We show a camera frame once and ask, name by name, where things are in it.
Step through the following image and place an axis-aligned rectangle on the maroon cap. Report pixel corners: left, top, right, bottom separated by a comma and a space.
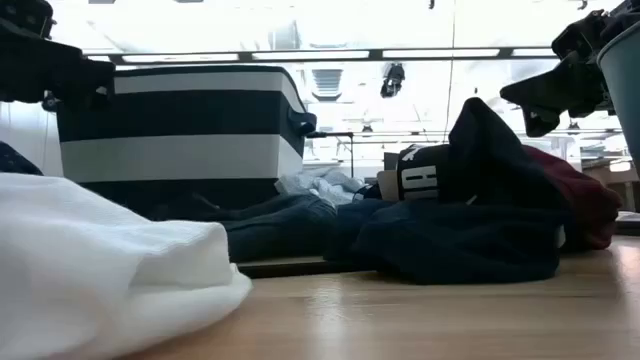
522, 144, 624, 251

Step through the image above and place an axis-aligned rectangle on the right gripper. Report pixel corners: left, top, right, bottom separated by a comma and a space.
499, 8, 610, 139

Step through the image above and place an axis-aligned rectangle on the white cloth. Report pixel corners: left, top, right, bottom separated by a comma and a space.
0, 172, 254, 360

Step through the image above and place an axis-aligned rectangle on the teal plastic bin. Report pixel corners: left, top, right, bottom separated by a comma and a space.
596, 19, 640, 176

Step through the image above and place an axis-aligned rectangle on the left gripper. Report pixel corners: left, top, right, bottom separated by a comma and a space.
0, 18, 117, 109

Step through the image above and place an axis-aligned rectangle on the light blue cloth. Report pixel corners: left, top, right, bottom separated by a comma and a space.
273, 167, 369, 207

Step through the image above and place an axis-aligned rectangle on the thin hanging cable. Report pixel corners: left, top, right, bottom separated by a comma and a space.
443, 0, 458, 146

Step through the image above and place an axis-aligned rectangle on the navy dotted cloth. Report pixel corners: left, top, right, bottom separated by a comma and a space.
0, 141, 45, 177

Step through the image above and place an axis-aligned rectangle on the navy white striped fabric bin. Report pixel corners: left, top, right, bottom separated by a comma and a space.
54, 64, 319, 221

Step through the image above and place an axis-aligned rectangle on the black hanging ceiling device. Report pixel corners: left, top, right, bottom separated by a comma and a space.
379, 62, 406, 99

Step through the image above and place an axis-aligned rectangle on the plain navy cloth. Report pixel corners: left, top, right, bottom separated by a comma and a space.
324, 197, 569, 286

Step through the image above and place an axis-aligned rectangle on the dark grey cloth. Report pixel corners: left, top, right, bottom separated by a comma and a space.
149, 192, 341, 264

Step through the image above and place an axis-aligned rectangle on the black cap white lettering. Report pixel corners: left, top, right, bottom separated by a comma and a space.
397, 143, 451, 202

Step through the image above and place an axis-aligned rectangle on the black overhead frame bar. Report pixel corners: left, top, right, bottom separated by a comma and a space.
82, 47, 559, 65

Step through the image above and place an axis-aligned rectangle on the ceiling air vent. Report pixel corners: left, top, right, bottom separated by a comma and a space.
311, 68, 345, 102

